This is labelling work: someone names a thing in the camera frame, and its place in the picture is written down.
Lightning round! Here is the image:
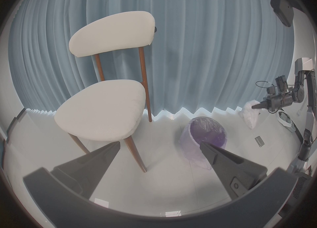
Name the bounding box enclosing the pale blue curtain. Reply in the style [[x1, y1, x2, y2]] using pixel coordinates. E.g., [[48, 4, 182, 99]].
[[7, 0, 299, 121]]

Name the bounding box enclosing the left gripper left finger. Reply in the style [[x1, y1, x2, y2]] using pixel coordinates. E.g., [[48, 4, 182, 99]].
[[49, 142, 121, 199]]

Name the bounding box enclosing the black cable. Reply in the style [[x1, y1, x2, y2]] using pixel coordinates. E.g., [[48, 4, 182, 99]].
[[255, 80, 276, 89]]

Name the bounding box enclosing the white paper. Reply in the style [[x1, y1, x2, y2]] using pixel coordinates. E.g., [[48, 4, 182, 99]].
[[239, 99, 262, 130]]

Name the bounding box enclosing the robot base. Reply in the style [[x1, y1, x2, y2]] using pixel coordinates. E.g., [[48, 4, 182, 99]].
[[279, 158, 317, 222]]

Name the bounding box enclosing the white cushioned wooden chair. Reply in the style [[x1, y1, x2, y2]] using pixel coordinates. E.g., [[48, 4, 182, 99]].
[[54, 11, 158, 173]]

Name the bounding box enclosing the purple plastic bag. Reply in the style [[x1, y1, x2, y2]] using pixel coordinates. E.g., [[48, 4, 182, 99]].
[[179, 117, 227, 171]]

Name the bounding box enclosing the white trash bin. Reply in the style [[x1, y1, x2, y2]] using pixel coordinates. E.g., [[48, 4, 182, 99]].
[[182, 117, 227, 169]]

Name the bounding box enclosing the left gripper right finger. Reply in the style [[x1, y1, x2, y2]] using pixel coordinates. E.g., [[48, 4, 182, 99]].
[[199, 142, 268, 201]]

